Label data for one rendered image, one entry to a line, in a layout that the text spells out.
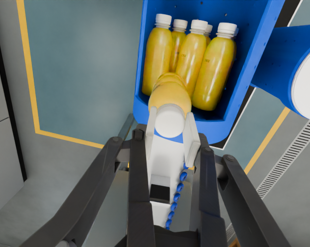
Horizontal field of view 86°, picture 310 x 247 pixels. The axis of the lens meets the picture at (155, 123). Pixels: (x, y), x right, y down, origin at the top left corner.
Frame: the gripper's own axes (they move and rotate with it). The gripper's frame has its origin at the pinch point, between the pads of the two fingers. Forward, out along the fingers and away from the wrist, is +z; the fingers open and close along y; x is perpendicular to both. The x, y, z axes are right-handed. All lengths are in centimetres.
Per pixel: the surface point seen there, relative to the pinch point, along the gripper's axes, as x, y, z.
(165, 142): -32, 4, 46
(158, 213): -83, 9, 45
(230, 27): 12.9, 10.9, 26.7
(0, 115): -84, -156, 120
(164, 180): -53, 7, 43
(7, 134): -107, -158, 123
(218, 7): 18.5, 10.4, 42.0
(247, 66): 6.6, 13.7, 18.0
